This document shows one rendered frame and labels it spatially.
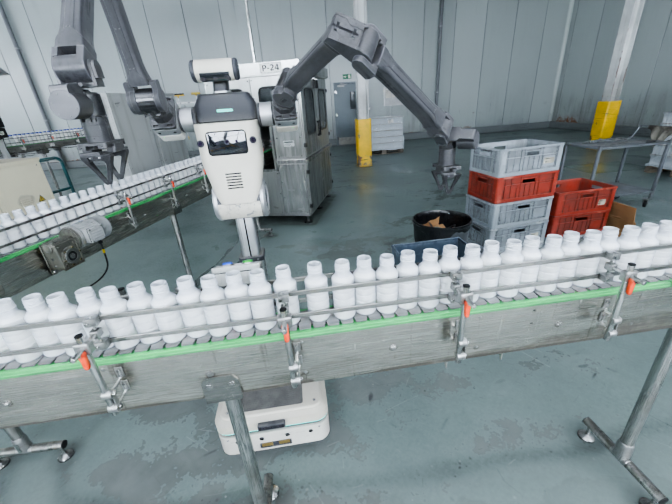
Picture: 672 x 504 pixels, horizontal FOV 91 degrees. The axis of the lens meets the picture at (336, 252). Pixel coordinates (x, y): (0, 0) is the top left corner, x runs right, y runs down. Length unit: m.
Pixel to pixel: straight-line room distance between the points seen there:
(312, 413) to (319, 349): 0.80
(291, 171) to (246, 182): 3.15
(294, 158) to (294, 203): 0.60
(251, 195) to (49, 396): 0.85
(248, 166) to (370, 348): 0.82
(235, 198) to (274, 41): 11.65
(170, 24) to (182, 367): 12.79
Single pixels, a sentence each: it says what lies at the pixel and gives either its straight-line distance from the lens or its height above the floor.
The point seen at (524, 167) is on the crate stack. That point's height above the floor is 0.95.
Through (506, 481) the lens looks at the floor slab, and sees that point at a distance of 1.89.
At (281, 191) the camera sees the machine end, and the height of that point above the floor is 0.47.
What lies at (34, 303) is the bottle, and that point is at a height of 1.15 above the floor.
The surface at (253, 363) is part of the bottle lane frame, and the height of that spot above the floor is 0.92.
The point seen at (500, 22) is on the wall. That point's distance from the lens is 14.98.
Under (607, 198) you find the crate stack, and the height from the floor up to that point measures 0.56.
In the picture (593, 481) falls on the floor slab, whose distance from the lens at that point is 2.03.
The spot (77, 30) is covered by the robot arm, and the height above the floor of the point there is 1.72.
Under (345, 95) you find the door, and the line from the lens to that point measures 12.88.
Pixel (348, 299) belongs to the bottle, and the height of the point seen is 1.07.
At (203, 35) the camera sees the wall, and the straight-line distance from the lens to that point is 13.16.
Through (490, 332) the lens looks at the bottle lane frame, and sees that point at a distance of 1.08.
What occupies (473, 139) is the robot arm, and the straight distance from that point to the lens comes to 1.21.
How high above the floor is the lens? 1.54
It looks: 25 degrees down
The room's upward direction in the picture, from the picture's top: 4 degrees counter-clockwise
